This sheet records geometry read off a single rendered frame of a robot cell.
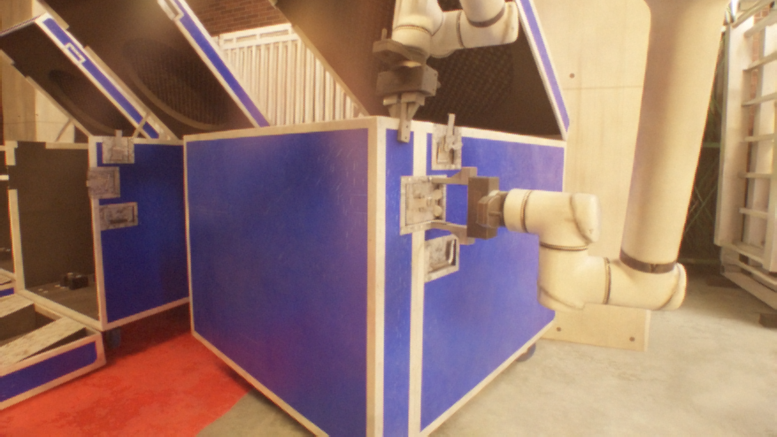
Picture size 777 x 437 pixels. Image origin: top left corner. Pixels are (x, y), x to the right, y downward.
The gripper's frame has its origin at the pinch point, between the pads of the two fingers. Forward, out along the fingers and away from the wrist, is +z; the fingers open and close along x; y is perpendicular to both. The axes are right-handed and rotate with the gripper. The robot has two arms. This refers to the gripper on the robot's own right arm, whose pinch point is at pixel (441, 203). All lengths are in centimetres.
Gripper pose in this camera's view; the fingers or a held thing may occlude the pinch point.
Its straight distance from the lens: 90.3
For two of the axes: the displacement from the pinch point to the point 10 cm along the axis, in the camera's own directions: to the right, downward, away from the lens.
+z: -7.4, -0.7, 6.7
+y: 6.7, -0.6, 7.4
